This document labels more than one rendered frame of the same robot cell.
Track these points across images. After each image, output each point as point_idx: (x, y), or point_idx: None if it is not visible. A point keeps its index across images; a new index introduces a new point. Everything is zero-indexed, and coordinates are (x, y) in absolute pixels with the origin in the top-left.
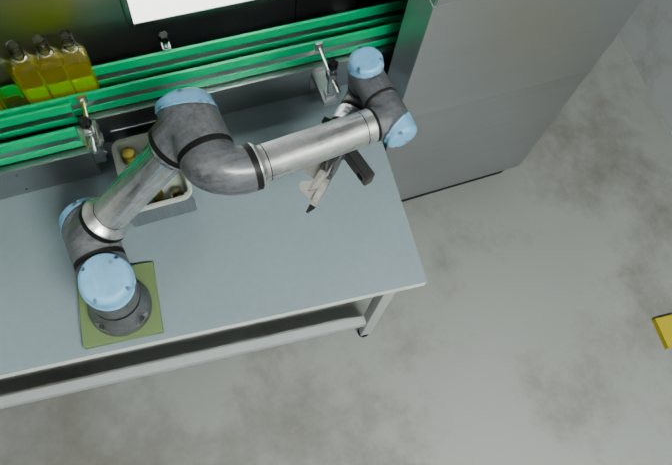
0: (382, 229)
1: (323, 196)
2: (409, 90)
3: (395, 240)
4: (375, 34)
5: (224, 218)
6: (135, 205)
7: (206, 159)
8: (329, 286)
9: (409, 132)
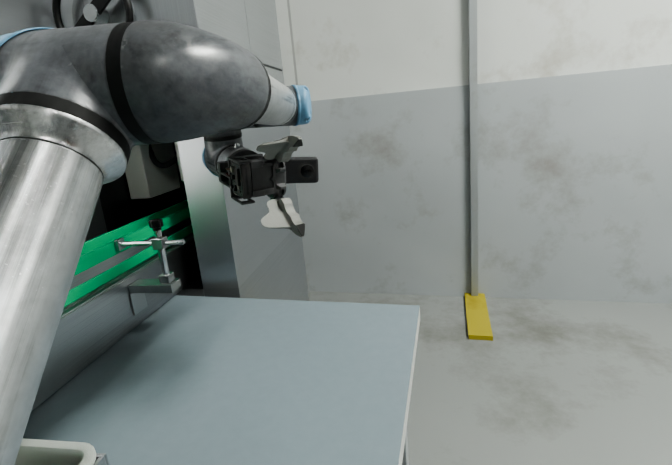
0: (340, 318)
1: (261, 348)
2: (232, 234)
3: (359, 313)
4: (162, 227)
5: (180, 464)
6: (31, 315)
7: (173, 23)
8: (384, 373)
9: (309, 92)
